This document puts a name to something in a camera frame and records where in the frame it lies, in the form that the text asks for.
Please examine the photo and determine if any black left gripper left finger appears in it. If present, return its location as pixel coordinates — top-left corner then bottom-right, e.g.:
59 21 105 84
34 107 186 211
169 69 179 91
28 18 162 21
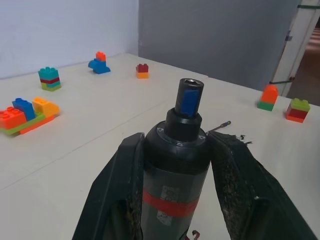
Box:
72 132 146 240

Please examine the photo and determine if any black electric screwdriver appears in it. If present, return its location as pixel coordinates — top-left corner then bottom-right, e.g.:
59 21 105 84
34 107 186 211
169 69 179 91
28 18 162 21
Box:
140 77 210 240

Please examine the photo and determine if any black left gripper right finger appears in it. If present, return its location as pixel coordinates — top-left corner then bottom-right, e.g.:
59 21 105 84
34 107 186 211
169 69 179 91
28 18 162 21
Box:
207 130 320 240

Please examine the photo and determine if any teal red green block stack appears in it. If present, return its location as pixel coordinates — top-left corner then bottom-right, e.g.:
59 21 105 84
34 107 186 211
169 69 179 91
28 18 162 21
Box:
37 66 62 93

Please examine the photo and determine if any white door frame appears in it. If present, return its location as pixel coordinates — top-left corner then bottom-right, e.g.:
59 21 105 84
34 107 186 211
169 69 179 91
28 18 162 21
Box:
269 4 320 99

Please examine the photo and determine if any green red orange block stack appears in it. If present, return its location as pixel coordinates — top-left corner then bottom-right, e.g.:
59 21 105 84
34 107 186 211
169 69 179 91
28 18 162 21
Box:
285 97 311 124

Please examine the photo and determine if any orange blue green block assembly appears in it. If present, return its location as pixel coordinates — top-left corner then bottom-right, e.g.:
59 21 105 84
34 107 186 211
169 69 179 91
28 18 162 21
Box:
0 96 61 137

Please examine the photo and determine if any metal screwdriver bit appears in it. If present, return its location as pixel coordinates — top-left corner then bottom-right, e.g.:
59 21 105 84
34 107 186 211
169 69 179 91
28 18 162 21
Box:
208 120 232 133

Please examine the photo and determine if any orange and green block stack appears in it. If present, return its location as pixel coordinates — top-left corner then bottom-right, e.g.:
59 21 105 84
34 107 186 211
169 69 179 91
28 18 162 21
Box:
256 84 279 112

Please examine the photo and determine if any red and orange block stack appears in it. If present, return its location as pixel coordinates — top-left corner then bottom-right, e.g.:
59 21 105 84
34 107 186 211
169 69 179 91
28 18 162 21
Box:
135 63 150 80

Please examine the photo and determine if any blue and orange block stack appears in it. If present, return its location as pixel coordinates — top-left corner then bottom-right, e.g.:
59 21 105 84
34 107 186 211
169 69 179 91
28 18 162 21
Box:
87 50 112 75

